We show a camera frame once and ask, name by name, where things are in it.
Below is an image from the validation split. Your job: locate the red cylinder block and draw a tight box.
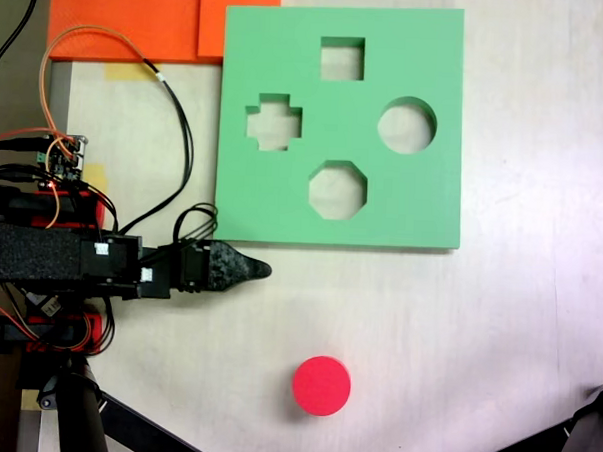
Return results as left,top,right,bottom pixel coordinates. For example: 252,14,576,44
290,354,354,418

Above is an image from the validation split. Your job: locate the green shape hole board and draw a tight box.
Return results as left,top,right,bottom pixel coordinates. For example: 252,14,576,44
212,0,472,254

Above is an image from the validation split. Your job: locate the black red table clamp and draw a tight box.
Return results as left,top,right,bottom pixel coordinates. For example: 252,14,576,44
0,185,109,232
0,308,105,359

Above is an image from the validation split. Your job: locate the yellow tape piece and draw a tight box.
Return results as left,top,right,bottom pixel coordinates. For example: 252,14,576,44
104,60,145,84
81,162,110,195

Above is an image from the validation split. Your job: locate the small circuit board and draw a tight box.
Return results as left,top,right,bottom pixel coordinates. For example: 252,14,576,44
32,132,90,191

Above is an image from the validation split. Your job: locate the short black cable loop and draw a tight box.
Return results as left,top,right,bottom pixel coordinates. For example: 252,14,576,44
172,201,220,248

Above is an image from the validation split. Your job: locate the long thin black cable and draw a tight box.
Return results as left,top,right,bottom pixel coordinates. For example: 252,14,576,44
116,56,200,237

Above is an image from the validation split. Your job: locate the black USB plug cable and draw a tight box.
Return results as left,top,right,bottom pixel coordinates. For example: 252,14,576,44
0,135,49,156

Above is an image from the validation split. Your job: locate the long orange wire loop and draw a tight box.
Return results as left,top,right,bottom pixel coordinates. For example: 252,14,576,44
36,21,151,150

